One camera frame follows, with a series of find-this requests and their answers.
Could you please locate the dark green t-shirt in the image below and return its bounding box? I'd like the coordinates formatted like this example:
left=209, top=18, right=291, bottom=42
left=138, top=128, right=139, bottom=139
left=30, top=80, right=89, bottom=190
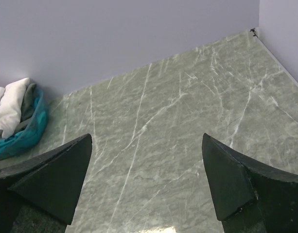
left=20, top=83, right=36, bottom=122

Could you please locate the turquoise t-shirt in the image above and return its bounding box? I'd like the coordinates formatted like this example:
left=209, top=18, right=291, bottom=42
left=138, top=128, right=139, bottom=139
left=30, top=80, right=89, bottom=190
left=0, top=110, right=48, bottom=157

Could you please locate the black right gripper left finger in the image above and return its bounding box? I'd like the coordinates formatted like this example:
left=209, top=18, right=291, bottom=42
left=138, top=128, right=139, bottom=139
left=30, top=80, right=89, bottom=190
left=0, top=134, right=92, bottom=233

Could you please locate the teal plastic laundry basket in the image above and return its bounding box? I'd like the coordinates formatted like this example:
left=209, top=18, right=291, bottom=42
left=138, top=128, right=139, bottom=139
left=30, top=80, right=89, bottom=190
left=0, top=88, right=49, bottom=163

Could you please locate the white t-shirt in basket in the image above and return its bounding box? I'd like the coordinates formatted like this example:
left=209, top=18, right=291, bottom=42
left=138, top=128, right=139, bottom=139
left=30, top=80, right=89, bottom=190
left=0, top=78, right=30, bottom=139

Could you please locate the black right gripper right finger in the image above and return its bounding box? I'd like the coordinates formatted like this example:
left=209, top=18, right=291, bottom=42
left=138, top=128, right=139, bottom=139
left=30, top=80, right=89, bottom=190
left=202, top=134, right=298, bottom=233

